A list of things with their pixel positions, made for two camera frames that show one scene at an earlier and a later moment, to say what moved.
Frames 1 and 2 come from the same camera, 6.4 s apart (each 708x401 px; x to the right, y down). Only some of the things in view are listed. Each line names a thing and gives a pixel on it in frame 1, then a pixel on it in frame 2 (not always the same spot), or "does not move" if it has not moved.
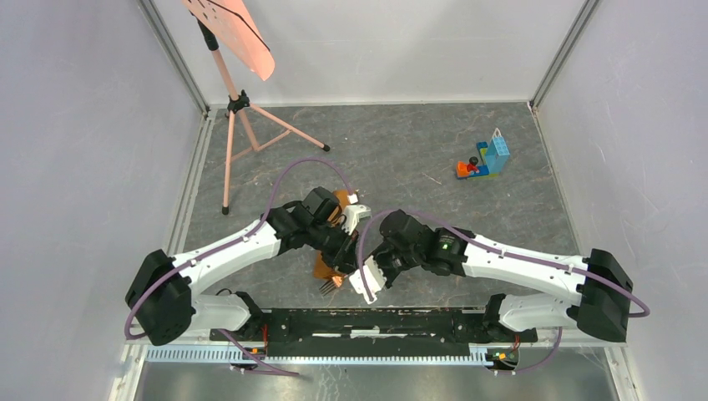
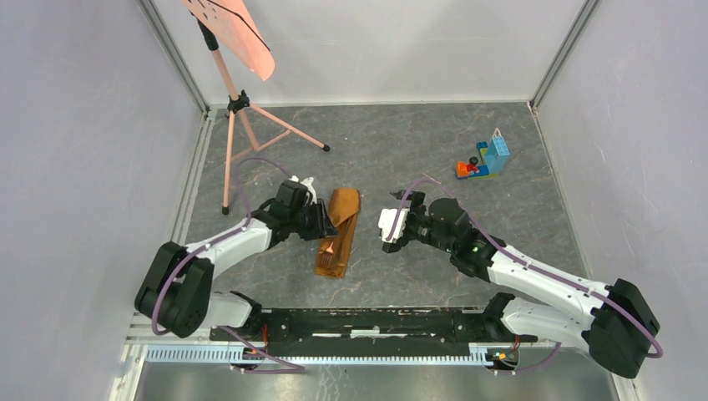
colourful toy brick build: [493, 159] does not move
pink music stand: [250, 128] does not move
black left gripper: [345, 258] -> [323, 225]
